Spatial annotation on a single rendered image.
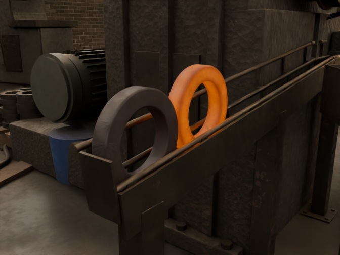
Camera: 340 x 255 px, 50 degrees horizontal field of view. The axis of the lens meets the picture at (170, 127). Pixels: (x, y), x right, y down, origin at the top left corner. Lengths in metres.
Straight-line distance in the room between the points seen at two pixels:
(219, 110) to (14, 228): 1.16
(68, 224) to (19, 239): 0.20
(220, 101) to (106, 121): 0.32
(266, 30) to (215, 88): 0.42
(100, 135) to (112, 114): 0.04
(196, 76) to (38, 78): 1.52
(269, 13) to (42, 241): 1.18
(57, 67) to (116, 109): 1.43
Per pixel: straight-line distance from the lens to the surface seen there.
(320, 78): 1.35
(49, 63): 2.03
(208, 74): 0.74
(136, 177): 0.59
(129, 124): 0.67
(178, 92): 0.68
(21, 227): 1.72
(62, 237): 1.60
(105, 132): 0.55
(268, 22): 1.17
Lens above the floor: 0.83
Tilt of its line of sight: 16 degrees down
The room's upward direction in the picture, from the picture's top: straight up
